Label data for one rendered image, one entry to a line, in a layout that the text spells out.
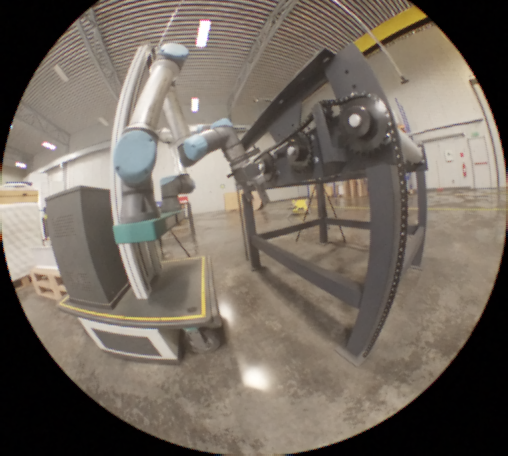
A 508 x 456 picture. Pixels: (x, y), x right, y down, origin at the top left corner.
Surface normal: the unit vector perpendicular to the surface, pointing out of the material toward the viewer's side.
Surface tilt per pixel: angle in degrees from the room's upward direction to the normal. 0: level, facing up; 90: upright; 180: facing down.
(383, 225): 90
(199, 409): 0
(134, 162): 97
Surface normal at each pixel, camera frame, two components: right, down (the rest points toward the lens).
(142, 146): 0.65, 0.07
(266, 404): -0.13, -0.99
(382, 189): -0.93, 0.14
